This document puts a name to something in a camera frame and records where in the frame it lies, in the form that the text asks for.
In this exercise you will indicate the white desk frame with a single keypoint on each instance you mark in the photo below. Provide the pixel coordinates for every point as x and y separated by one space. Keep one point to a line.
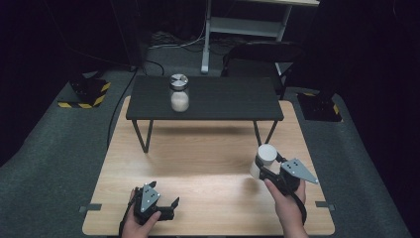
244 26

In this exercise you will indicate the jar with white lid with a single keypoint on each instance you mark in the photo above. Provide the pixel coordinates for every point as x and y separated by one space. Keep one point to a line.
266 157

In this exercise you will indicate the person's right hand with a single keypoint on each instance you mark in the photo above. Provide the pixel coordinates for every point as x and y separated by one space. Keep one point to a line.
287 208

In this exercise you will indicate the black chair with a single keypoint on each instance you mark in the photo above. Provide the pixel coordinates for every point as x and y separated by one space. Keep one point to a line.
254 56

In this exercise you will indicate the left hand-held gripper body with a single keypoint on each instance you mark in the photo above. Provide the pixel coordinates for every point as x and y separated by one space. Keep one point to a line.
148 200

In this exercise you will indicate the grey tape strip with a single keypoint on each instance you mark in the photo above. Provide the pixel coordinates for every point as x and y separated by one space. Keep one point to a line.
325 205
89 208

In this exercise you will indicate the glass jar with metal lid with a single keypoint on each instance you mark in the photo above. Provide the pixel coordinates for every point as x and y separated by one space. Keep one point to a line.
179 94

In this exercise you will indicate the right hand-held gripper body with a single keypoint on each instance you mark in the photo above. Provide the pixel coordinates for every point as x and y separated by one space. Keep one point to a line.
294 172

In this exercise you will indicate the person's left hand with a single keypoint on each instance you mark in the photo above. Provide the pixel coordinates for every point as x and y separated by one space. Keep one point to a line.
135 228

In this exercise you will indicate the black yellow striped stand base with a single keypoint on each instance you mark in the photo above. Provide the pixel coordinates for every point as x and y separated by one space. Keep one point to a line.
319 107
87 94

